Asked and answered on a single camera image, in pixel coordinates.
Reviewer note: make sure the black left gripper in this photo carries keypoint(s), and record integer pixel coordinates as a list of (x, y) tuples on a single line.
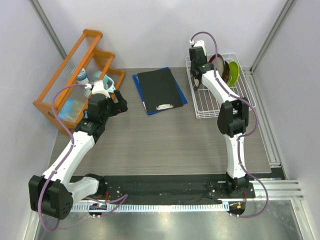
[(121, 106)]

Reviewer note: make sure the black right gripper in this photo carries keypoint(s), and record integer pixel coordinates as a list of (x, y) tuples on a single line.
[(204, 56)]

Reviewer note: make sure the red rimmed cream plate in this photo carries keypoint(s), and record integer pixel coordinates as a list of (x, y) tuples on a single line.
[(221, 66)]

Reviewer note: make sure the dark grey cream plate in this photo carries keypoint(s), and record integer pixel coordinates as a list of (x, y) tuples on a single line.
[(197, 81)]

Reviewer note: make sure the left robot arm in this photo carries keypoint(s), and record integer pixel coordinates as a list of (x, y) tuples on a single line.
[(52, 193)]

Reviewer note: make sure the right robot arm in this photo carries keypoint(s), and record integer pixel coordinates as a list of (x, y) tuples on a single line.
[(232, 121)]

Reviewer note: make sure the orange wooden shelf rack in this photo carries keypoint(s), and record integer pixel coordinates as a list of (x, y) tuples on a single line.
[(63, 85)]

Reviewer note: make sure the teal tape dispenser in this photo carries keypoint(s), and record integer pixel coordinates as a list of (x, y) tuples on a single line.
[(108, 82)]

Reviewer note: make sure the green plate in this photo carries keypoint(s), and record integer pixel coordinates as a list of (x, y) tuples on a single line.
[(234, 73)]

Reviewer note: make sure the black clipboard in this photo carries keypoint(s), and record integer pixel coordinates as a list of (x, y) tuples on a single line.
[(160, 90)]

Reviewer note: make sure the blue folder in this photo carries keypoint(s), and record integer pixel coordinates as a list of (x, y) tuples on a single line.
[(181, 93)]

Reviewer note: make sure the blue packet box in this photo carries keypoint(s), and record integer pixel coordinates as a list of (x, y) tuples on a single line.
[(72, 109)]

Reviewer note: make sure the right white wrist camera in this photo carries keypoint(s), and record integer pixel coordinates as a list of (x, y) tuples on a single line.
[(198, 43)]

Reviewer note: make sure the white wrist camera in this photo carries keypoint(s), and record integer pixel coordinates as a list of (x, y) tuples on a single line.
[(198, 43), (97, 88)]

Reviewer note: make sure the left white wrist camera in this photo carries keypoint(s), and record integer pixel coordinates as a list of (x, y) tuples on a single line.
[(97, 88)]

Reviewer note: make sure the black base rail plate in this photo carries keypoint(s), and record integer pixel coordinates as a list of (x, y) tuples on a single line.
[(182, 189)]

